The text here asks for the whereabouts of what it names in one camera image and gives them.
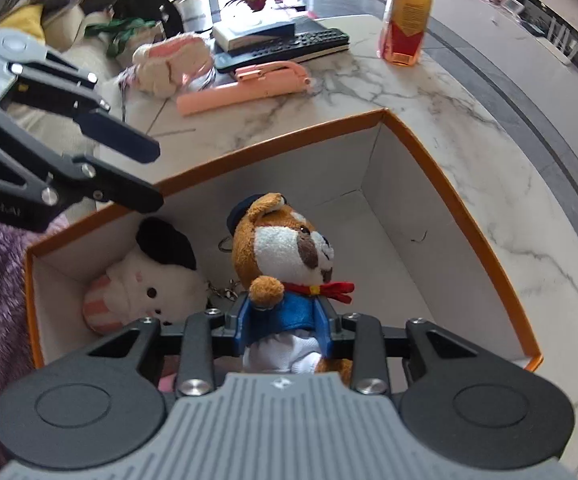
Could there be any white pink-striped plush toy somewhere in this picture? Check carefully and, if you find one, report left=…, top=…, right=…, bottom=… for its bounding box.
left=82, top=217, right=209, bottom=335

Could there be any brown raccoon sailor plush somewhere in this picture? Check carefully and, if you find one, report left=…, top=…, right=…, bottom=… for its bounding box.
left=226, top=193, right=354, bottom=382

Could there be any pink white plush pouch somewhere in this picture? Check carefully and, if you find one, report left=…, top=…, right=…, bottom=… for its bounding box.
left=128, top=34, right=213, bottom=99

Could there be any orange cardboard storage box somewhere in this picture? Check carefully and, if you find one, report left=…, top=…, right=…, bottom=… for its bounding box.
left=24, top=108, right=544, bottom=373

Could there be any white book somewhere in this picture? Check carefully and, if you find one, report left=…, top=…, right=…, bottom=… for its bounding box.
left=212, top=12, right=295, bottom=52

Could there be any pink folding comb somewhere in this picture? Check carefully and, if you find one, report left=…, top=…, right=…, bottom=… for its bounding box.
left=176, top=61, right=311, bottom=116

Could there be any black keyboard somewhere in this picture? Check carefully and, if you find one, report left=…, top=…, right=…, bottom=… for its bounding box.
left=214, top=28, right=350, bottom=74

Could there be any orange juice bottle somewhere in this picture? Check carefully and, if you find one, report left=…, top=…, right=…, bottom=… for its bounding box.
left=378, top=0, right=434, bottom=66

